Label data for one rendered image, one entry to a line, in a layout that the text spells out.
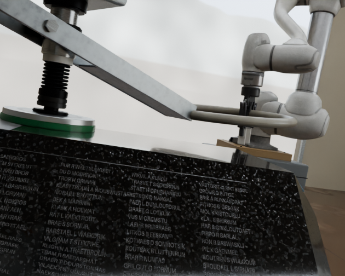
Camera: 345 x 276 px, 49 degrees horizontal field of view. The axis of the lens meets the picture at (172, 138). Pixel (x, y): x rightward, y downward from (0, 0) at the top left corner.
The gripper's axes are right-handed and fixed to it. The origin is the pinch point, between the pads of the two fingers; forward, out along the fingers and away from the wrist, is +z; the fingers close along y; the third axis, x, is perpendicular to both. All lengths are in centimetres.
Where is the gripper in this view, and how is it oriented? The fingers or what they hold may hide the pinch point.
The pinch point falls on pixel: (244, 136)
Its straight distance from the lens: 159.7
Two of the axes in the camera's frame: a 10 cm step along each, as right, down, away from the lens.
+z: -1.1, 9.9, 1.2
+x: 8.4, 1.6, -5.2
